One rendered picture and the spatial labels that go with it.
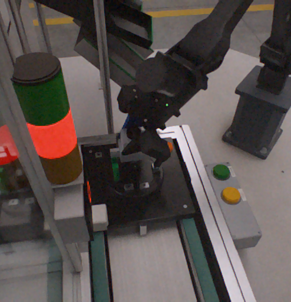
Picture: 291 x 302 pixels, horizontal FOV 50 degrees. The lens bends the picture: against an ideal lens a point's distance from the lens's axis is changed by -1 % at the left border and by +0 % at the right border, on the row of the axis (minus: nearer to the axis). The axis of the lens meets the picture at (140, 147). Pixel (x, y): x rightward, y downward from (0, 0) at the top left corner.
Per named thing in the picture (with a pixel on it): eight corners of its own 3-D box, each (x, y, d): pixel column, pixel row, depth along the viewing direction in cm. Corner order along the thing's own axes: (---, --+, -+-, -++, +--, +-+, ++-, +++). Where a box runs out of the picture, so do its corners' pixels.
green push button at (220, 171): (225, 167, 80) (227, 163, 79) (230, 180, 78) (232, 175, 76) (210, 169, 80) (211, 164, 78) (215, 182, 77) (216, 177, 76)
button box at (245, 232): (224, 174, 85) (229, 160, 81) (255, 247, 71) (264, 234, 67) (199, 178, 85) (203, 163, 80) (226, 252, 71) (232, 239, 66)
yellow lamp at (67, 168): (82, 152, 43) (76, 126, 39) (83, 182, 39) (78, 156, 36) (44, 157, 42) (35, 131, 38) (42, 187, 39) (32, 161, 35)
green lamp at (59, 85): (69, 93, 35) (61, 54, 32) (70, 124, 32) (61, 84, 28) (24, 98, 35) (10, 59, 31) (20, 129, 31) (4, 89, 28)
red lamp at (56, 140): (76, 125, 39) (69, 94, 35) (77, 156, 36) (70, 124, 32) (35, 130, 38) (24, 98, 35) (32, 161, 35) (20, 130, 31)
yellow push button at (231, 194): (235, 190, 76) (237, 185, 74) (241, 204, 73) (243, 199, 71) (219, 192, 75) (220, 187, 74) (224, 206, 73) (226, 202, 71)
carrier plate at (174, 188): (171, 141, 87) (171, 135, 85) (195, 217, 71) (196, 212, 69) (83, 151, 84) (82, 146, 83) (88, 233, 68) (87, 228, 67)
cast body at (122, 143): (146, 144, 72) (146, 121, 66) (149, 158, 69) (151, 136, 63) (109, 148, 71) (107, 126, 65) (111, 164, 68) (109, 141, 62)
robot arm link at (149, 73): (195, 38, 59) (159, 15, 49) (230, 56, 54) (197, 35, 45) (165, 91, 62) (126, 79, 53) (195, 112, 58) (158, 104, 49)
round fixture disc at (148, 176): (156, 152, 81) (157, 147, 80) (169, 197, 72) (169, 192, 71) (103, 158, 80) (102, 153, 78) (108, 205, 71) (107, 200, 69)
